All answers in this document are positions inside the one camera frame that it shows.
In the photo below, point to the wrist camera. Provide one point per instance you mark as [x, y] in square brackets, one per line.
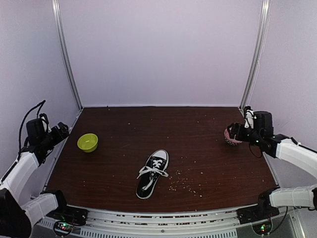
[45, 121]
[248, 117]

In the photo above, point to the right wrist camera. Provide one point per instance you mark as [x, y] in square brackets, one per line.
[248, 117]

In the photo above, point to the pink patterned bowl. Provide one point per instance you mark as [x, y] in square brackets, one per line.
[230, 141]

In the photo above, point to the green plastic bowl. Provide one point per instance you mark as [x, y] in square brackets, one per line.
[88, 142]

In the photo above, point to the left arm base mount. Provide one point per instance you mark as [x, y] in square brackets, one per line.
[67, 220]

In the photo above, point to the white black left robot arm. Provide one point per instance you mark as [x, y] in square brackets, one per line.
[17, 221]

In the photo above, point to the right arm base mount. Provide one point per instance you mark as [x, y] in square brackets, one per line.
[260, 219]

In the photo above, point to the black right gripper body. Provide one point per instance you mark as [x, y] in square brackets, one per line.
[253, 138]

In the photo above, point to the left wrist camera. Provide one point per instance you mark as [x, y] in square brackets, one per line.
[45, 121]

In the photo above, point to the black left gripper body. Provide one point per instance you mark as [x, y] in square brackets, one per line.
[50, 143]

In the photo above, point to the aluminium frame post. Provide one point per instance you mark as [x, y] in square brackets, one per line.
[255, 63]
[64, 52]

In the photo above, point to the left aluminium frame post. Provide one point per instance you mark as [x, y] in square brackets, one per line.
[64, 52]

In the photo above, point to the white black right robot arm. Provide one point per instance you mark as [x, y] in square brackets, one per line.
[288, 149]

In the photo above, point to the right aluminium frame post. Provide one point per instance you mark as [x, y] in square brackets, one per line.
[255, 63]

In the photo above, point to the white shoelace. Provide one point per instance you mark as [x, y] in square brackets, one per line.
[156, 168]

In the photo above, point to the black white canvas sneaker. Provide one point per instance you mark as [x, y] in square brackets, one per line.
[148, 181]

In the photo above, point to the aluminium front rail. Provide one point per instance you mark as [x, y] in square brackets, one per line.
[220, 223]

